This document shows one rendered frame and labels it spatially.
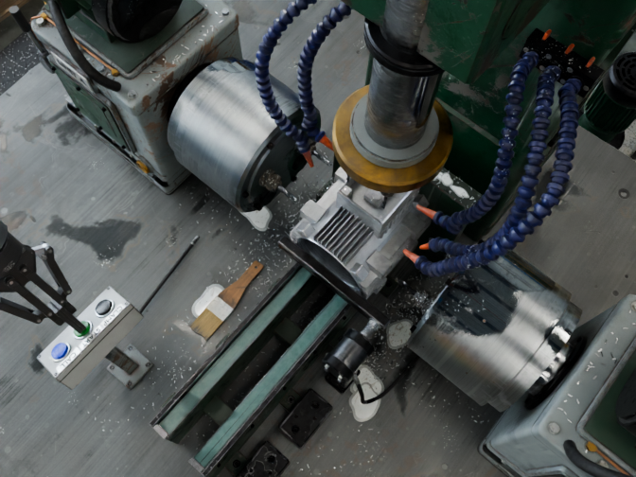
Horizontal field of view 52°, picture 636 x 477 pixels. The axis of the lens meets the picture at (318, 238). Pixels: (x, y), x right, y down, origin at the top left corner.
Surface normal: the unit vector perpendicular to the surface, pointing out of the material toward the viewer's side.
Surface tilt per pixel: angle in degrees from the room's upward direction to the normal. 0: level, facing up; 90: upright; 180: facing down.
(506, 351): 32
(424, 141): 0
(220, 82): 2
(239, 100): 2
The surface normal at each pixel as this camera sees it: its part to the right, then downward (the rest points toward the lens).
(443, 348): -0.56, 0.44
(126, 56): 0.01, -0.37
